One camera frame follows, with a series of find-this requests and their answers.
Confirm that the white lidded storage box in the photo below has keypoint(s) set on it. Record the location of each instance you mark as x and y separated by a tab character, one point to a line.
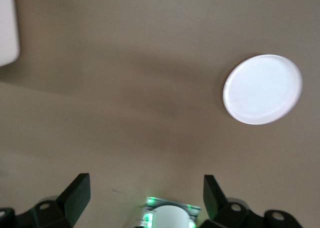
7	25

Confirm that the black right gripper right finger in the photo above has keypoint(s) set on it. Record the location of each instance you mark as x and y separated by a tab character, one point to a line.
215	200

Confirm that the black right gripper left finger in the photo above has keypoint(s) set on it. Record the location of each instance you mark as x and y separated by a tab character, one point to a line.
75	198

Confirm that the pale pink round plate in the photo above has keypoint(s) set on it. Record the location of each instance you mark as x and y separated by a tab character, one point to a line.
262	89

